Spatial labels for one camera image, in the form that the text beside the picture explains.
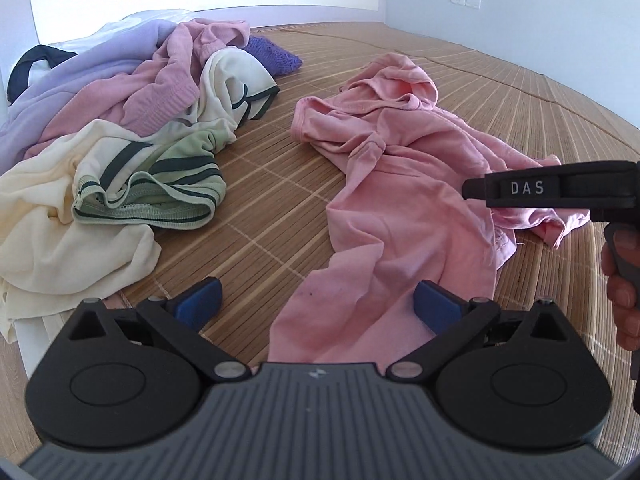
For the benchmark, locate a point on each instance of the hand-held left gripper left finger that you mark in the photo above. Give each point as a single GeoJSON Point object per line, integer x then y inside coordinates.
{"type": "Point", "coordinates": [200, 305]}

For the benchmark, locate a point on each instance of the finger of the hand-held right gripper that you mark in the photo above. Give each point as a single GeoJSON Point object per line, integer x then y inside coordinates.
{"type": "Point", "coordinates": [480, 190]}

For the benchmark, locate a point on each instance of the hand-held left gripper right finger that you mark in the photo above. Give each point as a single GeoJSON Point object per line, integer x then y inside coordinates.
{"type": "Point", "coordinates": [437, 307]}

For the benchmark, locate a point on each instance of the pink cartoon print shirt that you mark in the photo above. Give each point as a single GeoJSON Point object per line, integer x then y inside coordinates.
{"type": "Point", "coordinates": [400, 200]}

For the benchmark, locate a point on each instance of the person's right hand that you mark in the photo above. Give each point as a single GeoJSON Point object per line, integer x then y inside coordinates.
{"type": "Point", "coordinates": [622, 310]}

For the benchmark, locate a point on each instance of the cream green striped garment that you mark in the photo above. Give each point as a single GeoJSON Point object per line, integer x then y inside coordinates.
{"type": "Point", "coordinates": [165, 180]}

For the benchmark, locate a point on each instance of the bamboo mat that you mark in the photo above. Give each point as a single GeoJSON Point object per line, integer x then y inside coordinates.
{"type": "Point", "coordinates": [280, 200]}

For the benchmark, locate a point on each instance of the mauve pink garment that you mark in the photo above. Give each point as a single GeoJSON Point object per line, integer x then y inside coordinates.
{"type": "Point", "coordinates": [150, 90]}

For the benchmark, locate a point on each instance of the purple knit cloth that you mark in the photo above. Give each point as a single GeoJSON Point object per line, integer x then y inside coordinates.
{"type": "Point", "coordinates": [277, 57]}

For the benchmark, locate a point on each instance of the cream and lavender headboard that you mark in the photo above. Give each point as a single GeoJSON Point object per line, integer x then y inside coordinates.
{"type": "Point", "coordinates": [300, 12]}

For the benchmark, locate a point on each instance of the lavender garment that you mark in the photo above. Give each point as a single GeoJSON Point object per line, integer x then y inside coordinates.
{"type": "Point", "coordinates": [100, 55]}

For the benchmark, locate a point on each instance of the white wall switch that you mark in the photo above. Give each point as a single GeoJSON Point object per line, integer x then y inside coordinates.
{"type": "Point", "coordinates": [473, 1]}

